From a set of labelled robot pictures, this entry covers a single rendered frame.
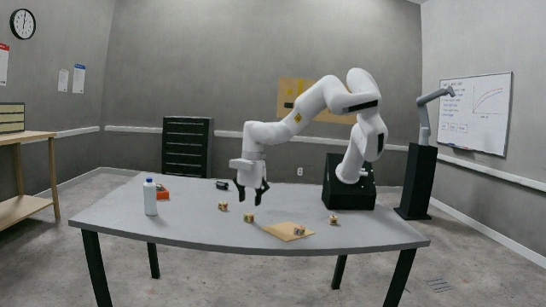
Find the tan square mat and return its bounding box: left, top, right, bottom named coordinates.
left=261, top=222, right=315, bottom=242

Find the white plastic bottle with blue cap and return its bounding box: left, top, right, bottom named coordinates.
left=143, top=177, right=158, bottom=216

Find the orange pocket multimeter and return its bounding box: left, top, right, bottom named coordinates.
left=156, top=183, right=169, bottom=200

